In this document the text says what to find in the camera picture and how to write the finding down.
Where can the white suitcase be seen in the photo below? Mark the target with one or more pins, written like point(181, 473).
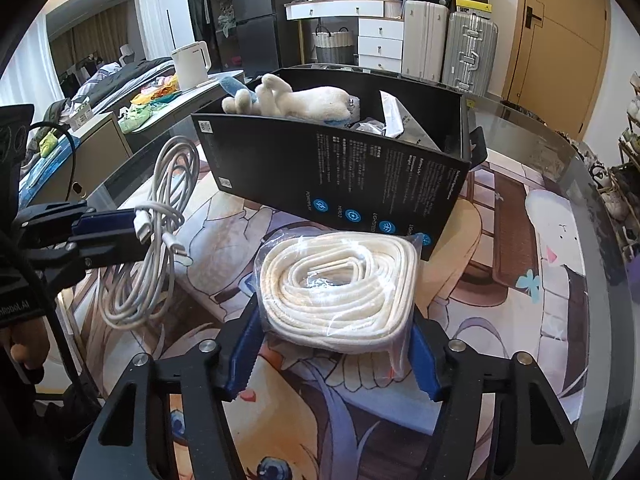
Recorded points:
point(425, 30)

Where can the grey side table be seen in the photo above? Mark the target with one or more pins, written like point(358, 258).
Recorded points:
point(182, 107)

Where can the white electric kettle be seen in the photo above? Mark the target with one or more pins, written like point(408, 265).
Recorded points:
point(192, 63)

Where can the wooden door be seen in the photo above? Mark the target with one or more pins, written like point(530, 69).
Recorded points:
point(557, 61)

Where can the white plush toy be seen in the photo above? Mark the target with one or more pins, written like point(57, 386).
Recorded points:
point(274, 97)

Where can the black refrigerator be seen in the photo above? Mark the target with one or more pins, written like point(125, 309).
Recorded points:
point(267, 39)

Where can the person's left hand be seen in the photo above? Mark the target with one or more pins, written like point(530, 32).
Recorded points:
point(27, 342)

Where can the dark glass wardrobe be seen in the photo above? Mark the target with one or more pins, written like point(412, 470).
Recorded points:
point(213, 21)

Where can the shoe rack with shoes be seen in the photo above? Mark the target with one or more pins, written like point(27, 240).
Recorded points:
point(618, 186)

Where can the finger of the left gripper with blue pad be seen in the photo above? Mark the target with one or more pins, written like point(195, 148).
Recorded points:
point(62, 220)
point(66, 266)

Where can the white packet in box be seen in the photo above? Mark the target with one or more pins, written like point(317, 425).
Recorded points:
point(400, 124)

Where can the silver suitcase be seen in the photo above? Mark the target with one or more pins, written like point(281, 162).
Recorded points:
point(471, 45)

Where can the anime printed desk mat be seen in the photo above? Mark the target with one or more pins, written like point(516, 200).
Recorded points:
point(332, 394)

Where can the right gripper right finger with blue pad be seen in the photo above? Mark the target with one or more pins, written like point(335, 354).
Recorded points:
point(531, 436)

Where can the white desk with drawers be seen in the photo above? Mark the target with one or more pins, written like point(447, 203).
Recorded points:
point(377, 26)

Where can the black cardboard box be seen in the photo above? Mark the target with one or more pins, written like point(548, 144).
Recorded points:
point(343, 178)

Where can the woven laundry basket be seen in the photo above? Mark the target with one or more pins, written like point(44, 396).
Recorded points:
point(334, 46)

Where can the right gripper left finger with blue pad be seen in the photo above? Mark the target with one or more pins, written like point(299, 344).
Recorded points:
point(132, 439)

